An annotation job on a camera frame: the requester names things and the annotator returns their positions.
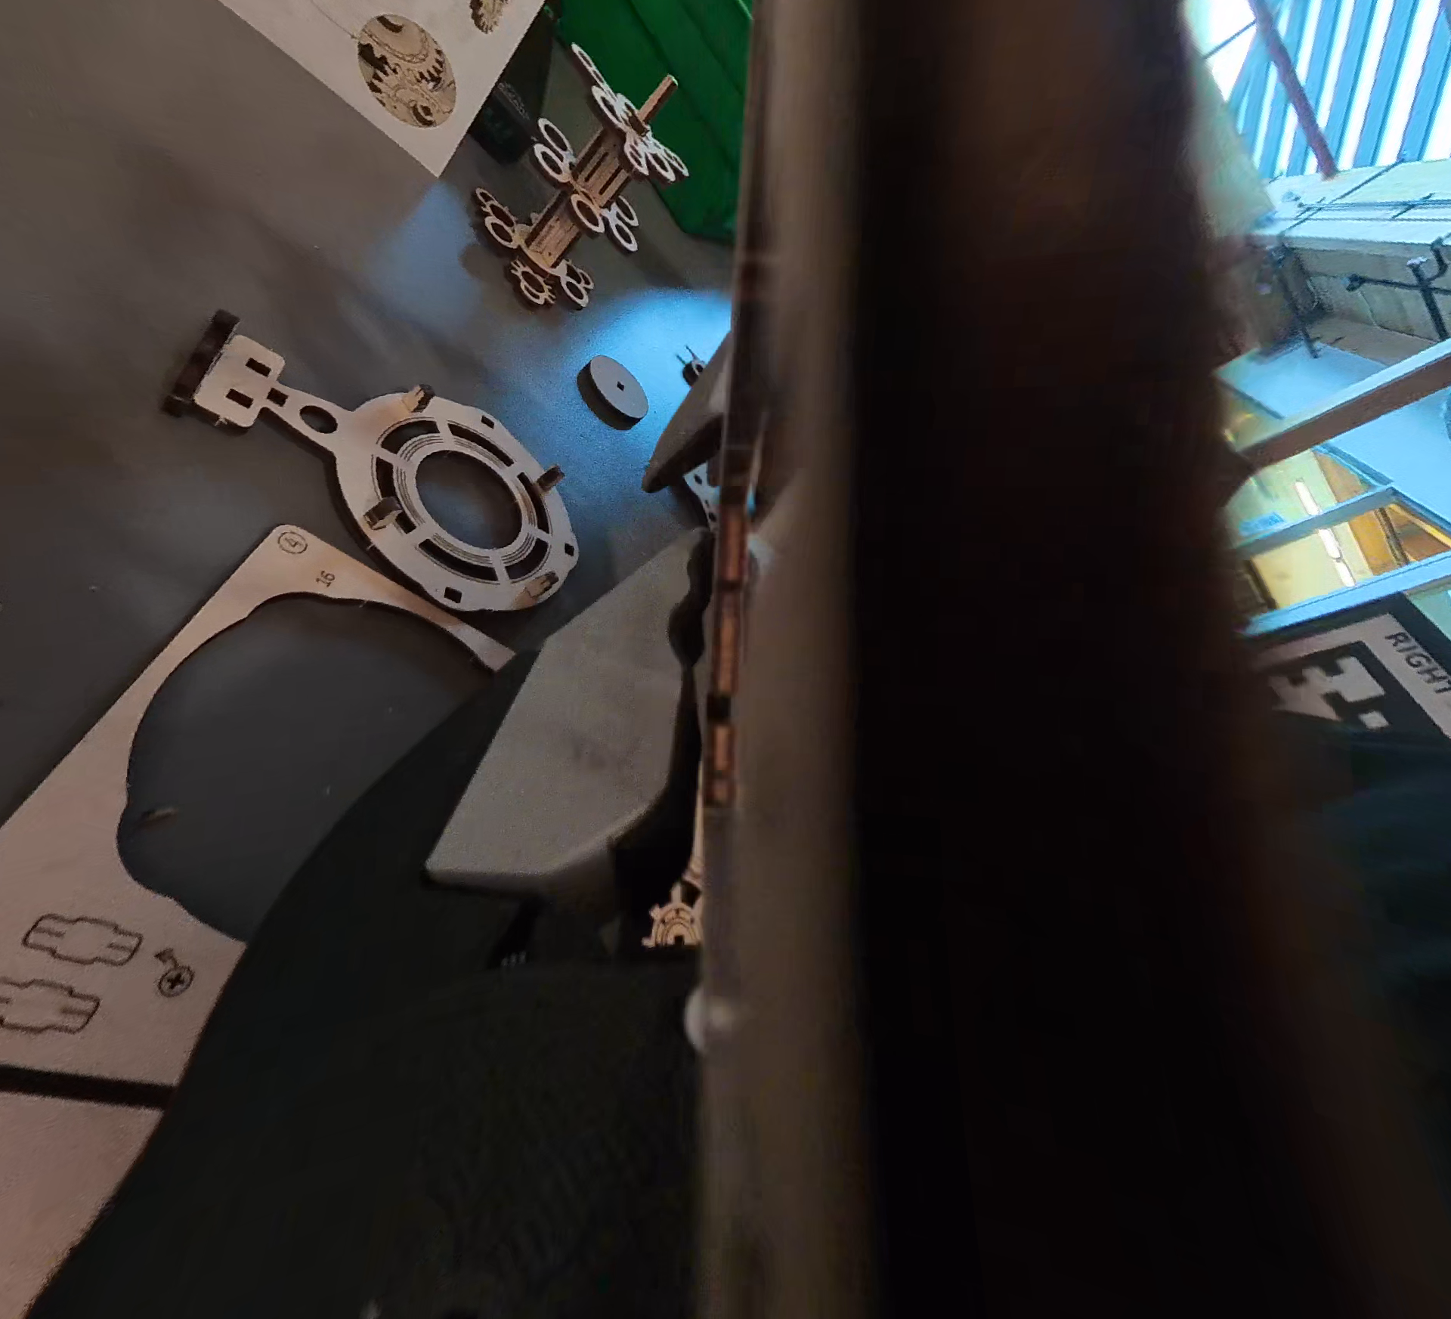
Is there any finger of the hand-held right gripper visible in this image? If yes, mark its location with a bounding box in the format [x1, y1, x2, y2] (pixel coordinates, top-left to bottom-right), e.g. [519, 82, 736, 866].
[640, 333, 736, 495]

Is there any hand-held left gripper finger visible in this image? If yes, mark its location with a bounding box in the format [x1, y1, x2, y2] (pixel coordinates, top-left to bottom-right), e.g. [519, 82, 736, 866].
[427, 526, 715, 895]

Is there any wooden sheet with blob cutouts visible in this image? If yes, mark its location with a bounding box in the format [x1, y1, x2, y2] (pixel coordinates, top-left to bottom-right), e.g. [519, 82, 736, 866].
[695, 0, 1283, 1319]

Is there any round wooden frame part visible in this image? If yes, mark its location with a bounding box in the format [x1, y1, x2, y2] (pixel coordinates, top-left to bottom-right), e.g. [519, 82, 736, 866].
[162, 307, 582, 615]

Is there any wooden looped model assembly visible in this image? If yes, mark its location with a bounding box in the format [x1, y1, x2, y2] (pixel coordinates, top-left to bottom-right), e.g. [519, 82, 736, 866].
[470, 41, 692, 311]

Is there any small wooden disc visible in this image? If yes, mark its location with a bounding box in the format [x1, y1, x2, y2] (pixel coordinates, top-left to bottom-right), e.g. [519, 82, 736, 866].
[576, 356, 651, 433]

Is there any green plastic bin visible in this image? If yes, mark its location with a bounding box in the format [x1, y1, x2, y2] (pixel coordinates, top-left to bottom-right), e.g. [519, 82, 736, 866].
[552, 0, 757, 246]

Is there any wooden sheet with ship wheel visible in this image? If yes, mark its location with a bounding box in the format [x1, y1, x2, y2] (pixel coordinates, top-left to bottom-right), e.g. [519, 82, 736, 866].
[0, 523, 707, 1105]

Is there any framed marker sign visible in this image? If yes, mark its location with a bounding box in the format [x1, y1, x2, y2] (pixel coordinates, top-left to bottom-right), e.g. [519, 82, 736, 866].
[1245, 599, 1451, 745]

